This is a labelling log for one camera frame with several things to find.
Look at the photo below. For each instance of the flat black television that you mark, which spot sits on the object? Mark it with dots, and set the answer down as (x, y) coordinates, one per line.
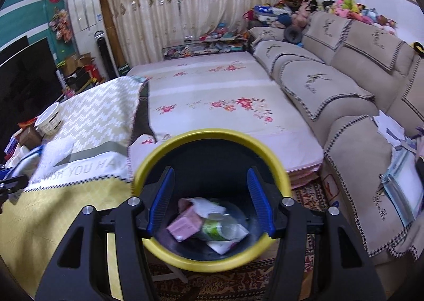
(11, 47)

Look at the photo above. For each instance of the black tower fan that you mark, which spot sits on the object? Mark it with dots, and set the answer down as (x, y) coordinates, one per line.
(106, 56)

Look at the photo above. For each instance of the green and white carton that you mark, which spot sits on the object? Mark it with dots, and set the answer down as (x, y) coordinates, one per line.
(123, 69)

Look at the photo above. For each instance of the patterned rug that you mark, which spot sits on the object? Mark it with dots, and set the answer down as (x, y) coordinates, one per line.
(232, 281)

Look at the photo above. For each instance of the pink milk carton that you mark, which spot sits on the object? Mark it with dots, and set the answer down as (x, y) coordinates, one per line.
(185, 224)

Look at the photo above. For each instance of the beige sofa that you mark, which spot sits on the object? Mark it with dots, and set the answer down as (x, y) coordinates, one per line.
(351, 89)

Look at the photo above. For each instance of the large curved television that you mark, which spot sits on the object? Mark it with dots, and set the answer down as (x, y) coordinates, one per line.
(23, 89)

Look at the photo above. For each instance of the white and green bottle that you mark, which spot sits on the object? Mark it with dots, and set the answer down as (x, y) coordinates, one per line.
(210, 229)

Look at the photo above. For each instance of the row of plush toys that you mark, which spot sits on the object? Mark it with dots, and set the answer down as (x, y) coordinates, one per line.
(344, 6)

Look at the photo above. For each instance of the white standing air conditioner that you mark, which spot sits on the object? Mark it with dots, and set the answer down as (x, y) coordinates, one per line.
(86, 13)

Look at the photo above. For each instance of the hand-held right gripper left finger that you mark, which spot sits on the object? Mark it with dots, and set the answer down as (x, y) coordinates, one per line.
(162, 195)

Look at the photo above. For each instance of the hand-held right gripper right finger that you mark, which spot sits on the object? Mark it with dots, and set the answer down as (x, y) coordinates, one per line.
(258, 195)

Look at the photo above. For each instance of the brown cardboard box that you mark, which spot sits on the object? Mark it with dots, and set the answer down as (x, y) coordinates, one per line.
(71, 62)

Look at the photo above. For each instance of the cluttered glass coffee table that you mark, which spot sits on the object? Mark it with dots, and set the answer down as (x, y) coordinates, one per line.
(205, 46)

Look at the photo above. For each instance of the floral pink mat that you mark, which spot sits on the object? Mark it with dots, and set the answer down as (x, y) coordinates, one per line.
(215, 95)

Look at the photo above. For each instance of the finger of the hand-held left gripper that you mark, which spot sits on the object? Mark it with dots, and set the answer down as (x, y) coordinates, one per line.
(33, 152)
(13, 182)

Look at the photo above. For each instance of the clear jar with green band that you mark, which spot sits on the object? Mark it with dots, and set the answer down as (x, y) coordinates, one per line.
(229, 228)

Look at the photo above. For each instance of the hanging flower decoration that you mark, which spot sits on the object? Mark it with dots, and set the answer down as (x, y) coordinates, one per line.
(61, 24)

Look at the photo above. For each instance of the black bin with yellow rim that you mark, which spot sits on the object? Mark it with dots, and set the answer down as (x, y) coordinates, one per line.
(205, 162)

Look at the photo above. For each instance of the pile of papers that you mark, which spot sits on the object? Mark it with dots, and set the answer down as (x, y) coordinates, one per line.
(400, 171)

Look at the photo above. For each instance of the blue star-print bag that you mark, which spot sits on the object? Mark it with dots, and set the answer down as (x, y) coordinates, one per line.
(268, 13)

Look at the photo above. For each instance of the yellow patterned tablecloth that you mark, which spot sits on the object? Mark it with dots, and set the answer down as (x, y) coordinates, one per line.
(82, 128)

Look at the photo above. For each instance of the dark round cushion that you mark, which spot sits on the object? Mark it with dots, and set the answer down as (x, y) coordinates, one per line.
(293, 33)

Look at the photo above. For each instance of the white bowl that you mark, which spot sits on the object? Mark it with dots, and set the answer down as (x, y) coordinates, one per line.
(49, 120)

